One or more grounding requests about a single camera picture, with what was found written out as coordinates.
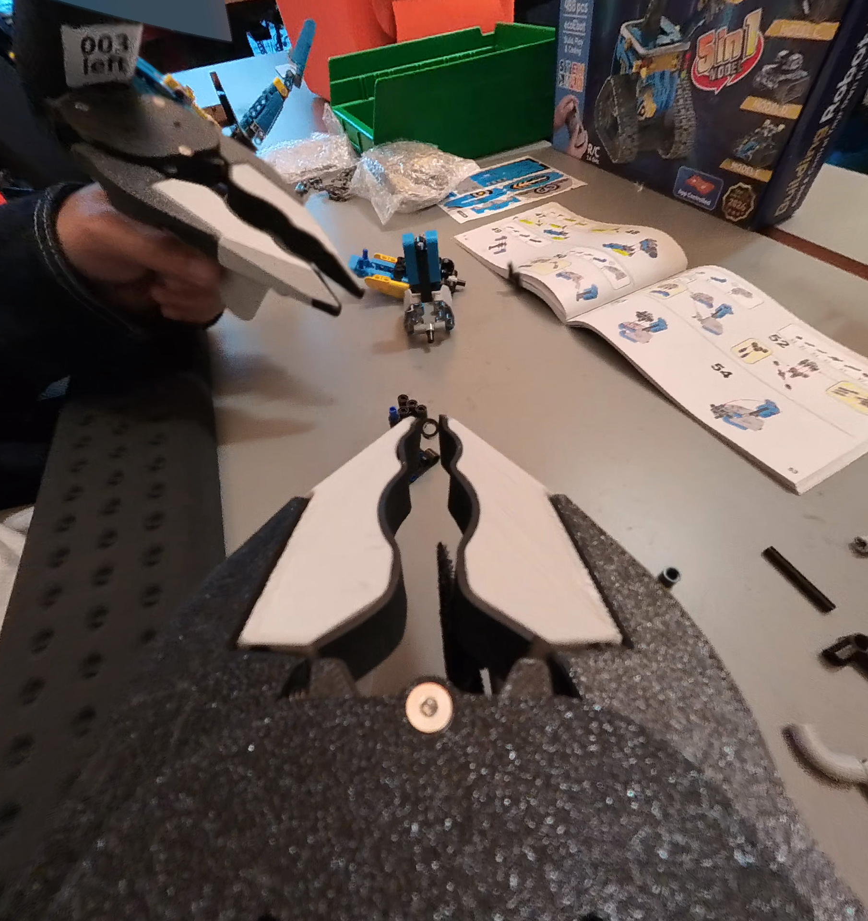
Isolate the pile of small building parts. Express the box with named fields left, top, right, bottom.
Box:
left=783, top=532, right=868, bottom=810

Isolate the person's left hand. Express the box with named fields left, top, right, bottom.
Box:
left=58, top=183, right=227, bottom=326

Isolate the black axle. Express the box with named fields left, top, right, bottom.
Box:
left=761, top=547, right=836, bottom=614

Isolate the tracked toy robot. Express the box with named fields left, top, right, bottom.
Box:
left=135, top=18, right=320, bottom=152

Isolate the green bin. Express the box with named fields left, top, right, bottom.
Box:
left=328, top=22, right=557, bottom=161

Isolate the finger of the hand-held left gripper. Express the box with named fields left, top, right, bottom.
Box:
left=220, top=160, right=368, bottom=299
left=152, top=178, right=343, bottom=315

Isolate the clear plastic parts bag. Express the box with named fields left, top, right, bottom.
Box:
left=351, top=140, right=481, bottom=224
left=257, top=133, right=359, bottom=199

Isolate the small blue toy robot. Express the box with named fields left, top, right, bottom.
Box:
left=349, top=230, right=467, bottom=352

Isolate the robot kit box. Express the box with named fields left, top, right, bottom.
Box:
left=552, top=0, right=868, bottom=231

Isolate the orange plastic tote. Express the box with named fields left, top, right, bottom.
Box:
left=275, top=0, right=515, bottom=102

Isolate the grey desk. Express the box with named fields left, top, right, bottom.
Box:
left=167, top=65, right=868, bottom=921

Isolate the black dimpled mat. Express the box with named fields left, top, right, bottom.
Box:
left=0, top=396, right=226, bottom=864

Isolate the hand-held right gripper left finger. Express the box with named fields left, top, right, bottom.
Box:
left=237, top=417, right=424, bottom=680

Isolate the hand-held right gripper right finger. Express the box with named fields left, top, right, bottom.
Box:
left=436, top=414, right=625, bottom=685

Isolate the instruction booklet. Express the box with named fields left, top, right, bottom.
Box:
left=454, top=203, right=868, bottom=496

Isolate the sticker sheet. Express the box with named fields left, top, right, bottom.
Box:
left=437, top=154, right=587, bottom=217

